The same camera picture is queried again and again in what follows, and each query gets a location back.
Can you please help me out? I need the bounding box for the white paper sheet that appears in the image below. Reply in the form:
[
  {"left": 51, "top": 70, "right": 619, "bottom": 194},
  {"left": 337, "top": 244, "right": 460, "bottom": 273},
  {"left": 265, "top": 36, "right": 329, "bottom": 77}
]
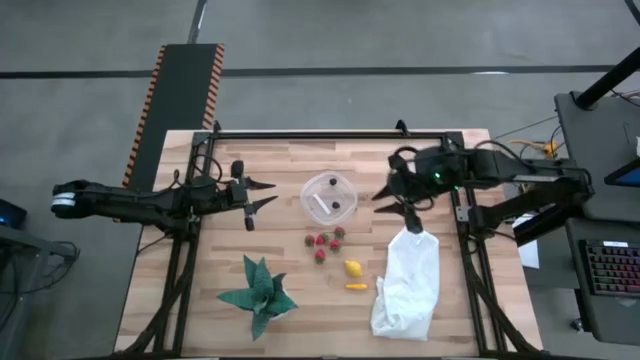
[{"left": 513, "top": 213, "right": 542, "bottom": 270}]

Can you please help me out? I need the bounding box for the black keyboard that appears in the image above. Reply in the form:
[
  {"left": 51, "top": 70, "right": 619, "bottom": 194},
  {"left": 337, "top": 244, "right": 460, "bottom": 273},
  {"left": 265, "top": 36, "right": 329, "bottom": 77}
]
[{"left": 578, "top": 238, "right": 640, "bottom": 297}]

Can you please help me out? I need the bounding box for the white cloth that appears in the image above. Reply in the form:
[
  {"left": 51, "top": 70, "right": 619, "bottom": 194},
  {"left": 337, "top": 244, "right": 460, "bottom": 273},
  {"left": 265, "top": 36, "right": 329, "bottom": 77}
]
[{"left": 370, "top": 227, "right": 442, "bottom": 343}]

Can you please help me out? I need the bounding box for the yellow floor cable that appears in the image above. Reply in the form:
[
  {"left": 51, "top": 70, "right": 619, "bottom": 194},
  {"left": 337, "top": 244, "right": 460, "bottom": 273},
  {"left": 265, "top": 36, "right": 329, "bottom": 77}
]
[{"left": 508, "top": 138, "right": 560, "bottom": 157}]

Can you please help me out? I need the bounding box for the grey desk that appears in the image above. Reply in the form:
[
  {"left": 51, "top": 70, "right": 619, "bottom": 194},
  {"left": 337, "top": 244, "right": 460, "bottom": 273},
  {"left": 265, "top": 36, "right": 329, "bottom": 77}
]
[{"left": 553, "top": 91, "right": 640, "bottom": 347}]

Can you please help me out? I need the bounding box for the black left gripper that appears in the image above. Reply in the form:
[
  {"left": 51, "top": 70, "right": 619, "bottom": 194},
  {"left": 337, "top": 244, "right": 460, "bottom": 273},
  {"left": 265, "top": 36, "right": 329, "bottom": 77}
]
[{"left": 227, "top": 159, "right": 279, "bottom": 232}]

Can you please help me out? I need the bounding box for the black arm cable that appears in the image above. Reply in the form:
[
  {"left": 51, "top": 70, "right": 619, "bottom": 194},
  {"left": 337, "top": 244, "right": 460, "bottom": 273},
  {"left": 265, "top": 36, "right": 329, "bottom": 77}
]
[
  {"left": 392, "top": 144, "right": 436, "bottom": 212},
  {"left": 191, "top": 153, "right": 224, "bottom": 190}
]

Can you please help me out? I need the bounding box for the black monitor pole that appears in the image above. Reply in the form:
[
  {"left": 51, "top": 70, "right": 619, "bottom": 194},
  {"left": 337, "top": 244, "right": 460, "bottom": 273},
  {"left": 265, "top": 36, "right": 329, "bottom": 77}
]
[{"left": 573, "top": 46, "right": 640, "bottom": 110}]

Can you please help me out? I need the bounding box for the black orange-striped floor mat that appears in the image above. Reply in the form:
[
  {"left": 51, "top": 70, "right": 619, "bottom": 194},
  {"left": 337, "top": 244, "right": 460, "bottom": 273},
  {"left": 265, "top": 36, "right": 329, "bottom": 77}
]
[{"left": 122, "top": 43, "right": 226, "bottom": 191}]

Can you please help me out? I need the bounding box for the green artificial plant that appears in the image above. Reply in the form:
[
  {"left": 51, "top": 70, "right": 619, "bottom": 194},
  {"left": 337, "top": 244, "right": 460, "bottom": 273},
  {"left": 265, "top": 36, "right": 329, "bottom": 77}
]
[{"left": 216, "top": 254, "right": 300, "bottom": 343}]

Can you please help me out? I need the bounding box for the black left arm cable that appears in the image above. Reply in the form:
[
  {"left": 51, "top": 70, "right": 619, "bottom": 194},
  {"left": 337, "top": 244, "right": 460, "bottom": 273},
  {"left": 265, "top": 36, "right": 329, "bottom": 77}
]
[{"left": 191, "top": 153, "right": 224, "bottom": 190}]

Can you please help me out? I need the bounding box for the black device with blue light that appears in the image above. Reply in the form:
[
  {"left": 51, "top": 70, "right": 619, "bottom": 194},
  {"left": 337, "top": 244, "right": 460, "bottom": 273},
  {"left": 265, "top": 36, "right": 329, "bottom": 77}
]
[{"left": 0, "top": 198, "right": 29, "bottom": 230}]

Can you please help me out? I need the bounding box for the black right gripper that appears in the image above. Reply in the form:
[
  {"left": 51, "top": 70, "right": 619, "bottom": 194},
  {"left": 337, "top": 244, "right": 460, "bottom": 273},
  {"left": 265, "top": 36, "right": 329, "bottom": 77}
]
[{"left": 371, "top": 148, "right": 432, "bottom": 234}]

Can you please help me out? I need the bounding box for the grey side cart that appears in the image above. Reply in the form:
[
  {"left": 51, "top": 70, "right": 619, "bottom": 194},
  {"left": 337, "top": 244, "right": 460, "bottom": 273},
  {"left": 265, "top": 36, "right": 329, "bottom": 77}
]
[{"left": 0, "top": 224, "right": 80, "bottom": 360}]

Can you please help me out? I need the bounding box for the clear plastic tupperware container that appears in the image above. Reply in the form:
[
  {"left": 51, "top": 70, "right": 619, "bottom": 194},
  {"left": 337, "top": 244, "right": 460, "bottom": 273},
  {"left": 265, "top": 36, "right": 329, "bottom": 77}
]
[{"left": 299, "top": 171, "right": 359, "bottom": 227}]

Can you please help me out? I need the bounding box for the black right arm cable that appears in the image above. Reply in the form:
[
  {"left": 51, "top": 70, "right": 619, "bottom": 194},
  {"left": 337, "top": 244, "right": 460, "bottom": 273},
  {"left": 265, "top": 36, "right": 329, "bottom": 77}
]
[{"left": 392, "top": 144, "right": 436, "bottom": 212}]

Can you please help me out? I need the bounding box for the desk monitor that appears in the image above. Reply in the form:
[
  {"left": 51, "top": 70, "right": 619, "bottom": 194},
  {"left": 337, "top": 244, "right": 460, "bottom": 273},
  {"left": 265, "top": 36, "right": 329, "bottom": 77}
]
[{"left": 603, "top": 158, "right": 640, "bottom": 189}]

